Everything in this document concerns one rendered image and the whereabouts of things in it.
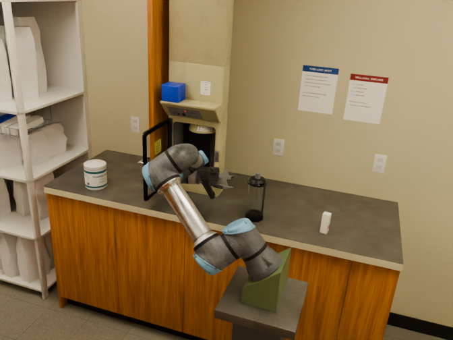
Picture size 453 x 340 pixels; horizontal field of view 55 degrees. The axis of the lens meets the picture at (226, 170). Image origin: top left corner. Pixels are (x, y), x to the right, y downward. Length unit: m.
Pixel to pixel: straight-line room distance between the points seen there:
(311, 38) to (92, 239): 1.78
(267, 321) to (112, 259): 1.33
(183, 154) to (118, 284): 1.33
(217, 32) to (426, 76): 1.18
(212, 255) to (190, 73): 1.11
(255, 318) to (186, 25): 1.49
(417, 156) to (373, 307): 0.93
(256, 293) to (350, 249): 0.67
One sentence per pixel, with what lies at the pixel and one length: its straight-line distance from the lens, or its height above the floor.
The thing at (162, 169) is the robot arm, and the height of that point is 1.40.
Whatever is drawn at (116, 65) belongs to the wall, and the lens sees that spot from 3.15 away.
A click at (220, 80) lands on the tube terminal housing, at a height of 1.64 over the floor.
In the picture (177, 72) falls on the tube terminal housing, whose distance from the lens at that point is 2.46.
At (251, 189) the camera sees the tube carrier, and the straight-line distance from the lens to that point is 2.28.
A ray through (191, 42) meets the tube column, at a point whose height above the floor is 1.82.
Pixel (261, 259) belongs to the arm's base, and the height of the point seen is 1.14.
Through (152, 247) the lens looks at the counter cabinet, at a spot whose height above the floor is 0.68.
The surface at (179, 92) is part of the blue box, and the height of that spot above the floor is 1.56.
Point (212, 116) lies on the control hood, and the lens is 2.35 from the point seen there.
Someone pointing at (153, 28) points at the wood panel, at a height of 1.88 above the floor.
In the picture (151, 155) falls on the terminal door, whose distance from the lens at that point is 2.38.
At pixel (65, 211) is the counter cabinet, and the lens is 2.84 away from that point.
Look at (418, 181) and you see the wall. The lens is 2.86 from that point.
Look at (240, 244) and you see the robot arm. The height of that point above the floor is 1.19.
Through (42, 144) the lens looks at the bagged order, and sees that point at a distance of 3.18.
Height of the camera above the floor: 2.10
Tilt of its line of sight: 23 degrees down
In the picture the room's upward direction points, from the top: 3 degrees clockwise
